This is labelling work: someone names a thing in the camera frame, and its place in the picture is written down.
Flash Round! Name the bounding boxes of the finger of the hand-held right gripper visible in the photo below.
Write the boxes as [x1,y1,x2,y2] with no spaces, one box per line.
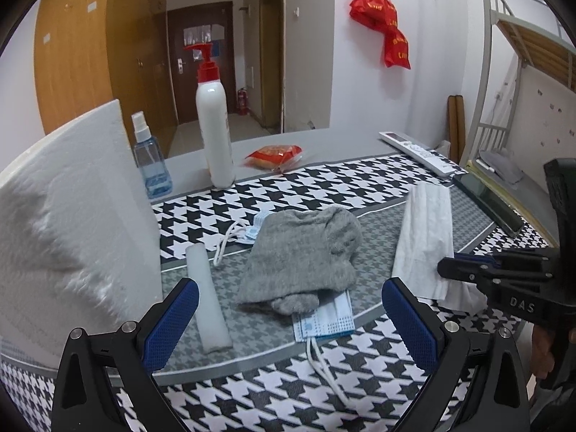
[437,256,547,285]
[452,247,561,265]

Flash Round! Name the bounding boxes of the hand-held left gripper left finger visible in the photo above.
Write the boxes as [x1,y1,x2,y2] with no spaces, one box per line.
[51,278,201,432]

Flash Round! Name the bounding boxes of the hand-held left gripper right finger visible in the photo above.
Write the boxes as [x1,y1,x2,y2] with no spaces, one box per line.
[382,276,532,432]

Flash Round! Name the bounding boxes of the white paper tissue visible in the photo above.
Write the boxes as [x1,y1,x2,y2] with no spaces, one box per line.
[391,184,486,312]

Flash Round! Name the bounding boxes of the blue face mask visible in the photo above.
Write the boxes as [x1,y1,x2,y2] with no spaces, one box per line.
[292,290,355,408]
[213,211,271,266]

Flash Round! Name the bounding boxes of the white foam box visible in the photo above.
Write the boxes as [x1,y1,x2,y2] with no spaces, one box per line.
[0,99,163,365]

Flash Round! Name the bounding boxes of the person's right hand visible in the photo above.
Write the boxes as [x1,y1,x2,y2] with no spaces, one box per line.
[531,324,559,385]

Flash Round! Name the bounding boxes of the white foam strip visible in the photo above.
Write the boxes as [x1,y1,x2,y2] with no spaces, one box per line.
[186,244,233,354]

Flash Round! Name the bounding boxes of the black smartphone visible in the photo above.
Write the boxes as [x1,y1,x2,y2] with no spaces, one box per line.
[452,173,525,236]

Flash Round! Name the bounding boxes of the grey folded cloth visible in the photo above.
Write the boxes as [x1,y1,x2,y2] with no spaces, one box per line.
[477,150,525,185]

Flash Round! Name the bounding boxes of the white remote control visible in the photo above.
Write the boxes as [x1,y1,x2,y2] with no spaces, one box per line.
[379,131,469,177]

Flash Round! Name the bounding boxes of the grey knit cloth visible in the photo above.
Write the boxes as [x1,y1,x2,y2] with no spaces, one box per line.
[236,204,363,316]

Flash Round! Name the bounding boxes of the houndstooth table mat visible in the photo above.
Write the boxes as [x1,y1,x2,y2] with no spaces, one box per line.
[0,153,559,432]

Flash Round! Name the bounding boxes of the wooden boards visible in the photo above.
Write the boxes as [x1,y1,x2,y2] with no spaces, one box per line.
[447,94,466,163]

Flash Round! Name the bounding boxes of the blue spray bottle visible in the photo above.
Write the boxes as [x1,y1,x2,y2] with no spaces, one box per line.
[131,111,174,199]

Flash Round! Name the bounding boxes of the white pump bottle red cap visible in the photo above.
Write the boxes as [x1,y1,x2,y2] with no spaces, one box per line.
[183,42,236,189]

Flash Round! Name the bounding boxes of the red snack packet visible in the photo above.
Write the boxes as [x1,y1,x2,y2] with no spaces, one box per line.
[244,144,303,172]

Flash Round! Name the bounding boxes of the white metal bunk bed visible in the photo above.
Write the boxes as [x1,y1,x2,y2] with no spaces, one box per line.
[465,0,576,217]

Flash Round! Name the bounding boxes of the dark brown door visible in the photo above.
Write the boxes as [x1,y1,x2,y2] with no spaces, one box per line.
[166,1,237,124]

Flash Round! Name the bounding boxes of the red plastic bag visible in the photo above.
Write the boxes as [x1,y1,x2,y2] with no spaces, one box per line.
[350,0,411,70]

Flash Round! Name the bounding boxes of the wooden wardrobe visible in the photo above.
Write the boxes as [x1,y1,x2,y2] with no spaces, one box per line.
[33,0,181,158]

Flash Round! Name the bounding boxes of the wooden side door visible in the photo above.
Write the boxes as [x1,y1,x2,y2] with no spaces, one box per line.
[258,0,285,129]

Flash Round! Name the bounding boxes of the grey door notice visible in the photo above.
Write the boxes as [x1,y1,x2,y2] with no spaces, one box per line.
[184,24,225,41]

